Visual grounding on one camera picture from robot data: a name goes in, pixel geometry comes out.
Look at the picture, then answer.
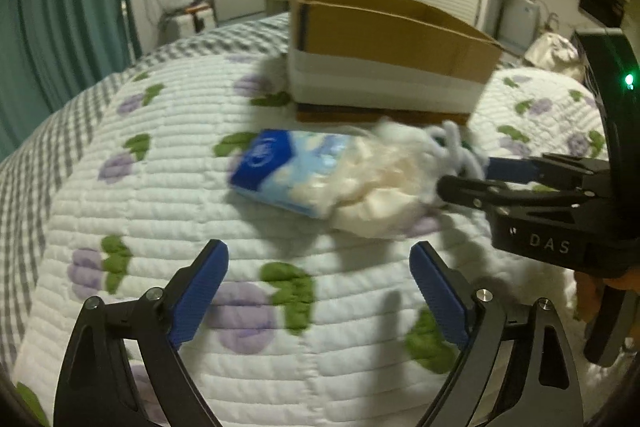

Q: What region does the white fluffy yarn cloth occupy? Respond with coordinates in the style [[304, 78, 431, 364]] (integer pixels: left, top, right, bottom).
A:
[[424, 121, 493, 182]]

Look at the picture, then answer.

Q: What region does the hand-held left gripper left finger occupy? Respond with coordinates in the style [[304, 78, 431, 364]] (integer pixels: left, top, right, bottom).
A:
[[52, 239, 231, 427]]

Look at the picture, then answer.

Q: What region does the open cardboard box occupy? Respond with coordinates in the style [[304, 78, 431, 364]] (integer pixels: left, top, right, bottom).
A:
[[286, 0, 503, 115]]

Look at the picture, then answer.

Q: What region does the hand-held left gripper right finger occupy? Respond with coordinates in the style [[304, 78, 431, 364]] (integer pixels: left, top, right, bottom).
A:
[[409, 241, 585, 427]]

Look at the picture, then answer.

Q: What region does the beige cloth bag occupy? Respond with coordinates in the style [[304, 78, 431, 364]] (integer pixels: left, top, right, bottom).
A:
[[523, 32, 587, 81]]

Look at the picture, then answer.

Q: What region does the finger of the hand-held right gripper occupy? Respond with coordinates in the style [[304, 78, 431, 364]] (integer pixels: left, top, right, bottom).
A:
[[486, 153, 610, 188], [436, 173, 592, 221]]

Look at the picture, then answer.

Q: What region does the brown board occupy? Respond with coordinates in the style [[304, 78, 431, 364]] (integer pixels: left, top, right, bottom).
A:
[[296, 103, 472, 126]]

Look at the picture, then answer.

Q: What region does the person's right hand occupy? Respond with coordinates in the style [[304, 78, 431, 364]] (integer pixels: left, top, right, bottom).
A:
[[574, 269, 640, 323]]

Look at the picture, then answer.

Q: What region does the blue white soft plastic packet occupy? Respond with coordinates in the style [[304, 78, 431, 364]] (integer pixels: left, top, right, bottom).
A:
[[228, 122, 443, 242]]

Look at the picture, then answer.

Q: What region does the white floral quilt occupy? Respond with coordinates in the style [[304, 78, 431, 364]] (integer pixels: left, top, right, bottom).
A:
[[10, 52, 640, 427]]

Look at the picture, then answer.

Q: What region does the teal curtain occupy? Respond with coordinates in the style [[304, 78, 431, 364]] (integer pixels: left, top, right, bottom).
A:
[[0, 0, 144, 160]]

